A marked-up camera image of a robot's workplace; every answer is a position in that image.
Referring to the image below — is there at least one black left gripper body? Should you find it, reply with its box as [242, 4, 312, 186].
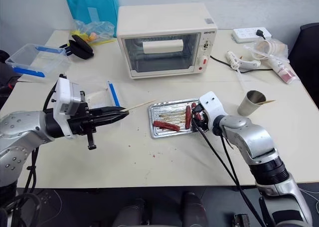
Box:
[67, 96, 101, 151]

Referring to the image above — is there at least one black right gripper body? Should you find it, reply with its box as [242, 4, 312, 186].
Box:
[192, 106, 213, 133]

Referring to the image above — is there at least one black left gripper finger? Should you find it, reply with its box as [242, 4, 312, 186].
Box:
[93, 111, 131, 126]
[89, 106, 126, 116]

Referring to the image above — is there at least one long red sausage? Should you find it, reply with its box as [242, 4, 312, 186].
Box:
[184, 105, 192, 129]
[153, 120, 181, 132]

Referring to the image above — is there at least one silver ribbed metal tray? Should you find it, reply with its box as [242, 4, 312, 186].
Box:
[148, 97, 208, 139]

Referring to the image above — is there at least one stainless steel cup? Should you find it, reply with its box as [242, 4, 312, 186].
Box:
[237, 90, 267, 117]

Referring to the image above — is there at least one clear lid with blue clip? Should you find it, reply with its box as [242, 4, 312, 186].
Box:
[84, 80, 122, 108]

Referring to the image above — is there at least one white handheld lighter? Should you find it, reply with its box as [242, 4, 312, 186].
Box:
[226, 50, 262, 71]

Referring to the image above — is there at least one black round lid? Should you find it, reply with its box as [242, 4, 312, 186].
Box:
[59, 34, 95, 61]

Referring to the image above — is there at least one clear container with blue clips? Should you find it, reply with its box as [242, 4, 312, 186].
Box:
[4, 43, 72, 84]

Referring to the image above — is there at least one clear bag with yellow items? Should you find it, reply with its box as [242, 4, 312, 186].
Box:
[70, 19, 117, 47]

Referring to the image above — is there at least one white power strip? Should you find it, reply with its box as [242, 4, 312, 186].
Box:
[232, 27, 273, 44]

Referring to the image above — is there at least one cream toaster oven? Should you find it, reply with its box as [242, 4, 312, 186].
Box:
[116, 2, 218, 80]

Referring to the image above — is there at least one black equipment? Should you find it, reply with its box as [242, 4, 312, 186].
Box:
[0, 49, 21, 108]

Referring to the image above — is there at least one clear plastic bag with packets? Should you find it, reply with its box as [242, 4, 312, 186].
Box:
[243, 38, 300, 85]

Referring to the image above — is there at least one small black box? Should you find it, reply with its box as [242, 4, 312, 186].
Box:
[232, 213, 253, 227]

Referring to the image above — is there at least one teal fabric bag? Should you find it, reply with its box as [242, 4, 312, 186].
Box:
[64, 0, 119, 38]

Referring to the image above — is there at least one black chair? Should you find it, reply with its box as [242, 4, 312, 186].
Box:
[288, 23, 319, 103]

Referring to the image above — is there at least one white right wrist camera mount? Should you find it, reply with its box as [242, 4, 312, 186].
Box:
[198, 90, 226, 136]

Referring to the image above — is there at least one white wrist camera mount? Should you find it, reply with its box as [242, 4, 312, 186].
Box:
[198, 90, 226, 136]
[52, 77, 87, 140]

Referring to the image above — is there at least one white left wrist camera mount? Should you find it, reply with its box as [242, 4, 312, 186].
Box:
[52, 77, 87, 140]

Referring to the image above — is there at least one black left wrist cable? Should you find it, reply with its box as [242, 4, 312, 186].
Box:
[42, 83, 59, 112]

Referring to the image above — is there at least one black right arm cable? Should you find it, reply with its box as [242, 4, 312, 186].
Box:
[195, 122, 266, 227]

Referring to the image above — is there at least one black oven power cord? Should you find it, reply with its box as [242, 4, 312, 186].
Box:
[210, 55, 273, 75]

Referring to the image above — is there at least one black left arm cable bundle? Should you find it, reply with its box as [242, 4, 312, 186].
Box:
[23, 147, 41, 196]

